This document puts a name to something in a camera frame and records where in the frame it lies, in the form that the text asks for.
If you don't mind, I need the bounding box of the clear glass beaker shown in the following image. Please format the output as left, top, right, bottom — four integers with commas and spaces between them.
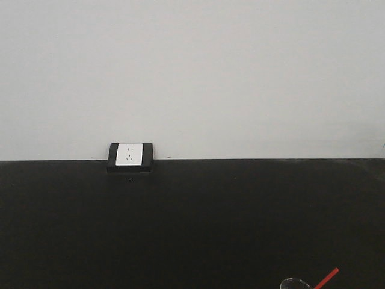
280, 278, 312, 289

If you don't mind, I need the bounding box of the red plastic stirring spatula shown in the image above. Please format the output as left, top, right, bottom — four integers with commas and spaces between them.
314, 267, 339, 289

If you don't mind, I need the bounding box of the white power socket black base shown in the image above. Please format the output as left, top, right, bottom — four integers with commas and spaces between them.
106, 143, 154, 173

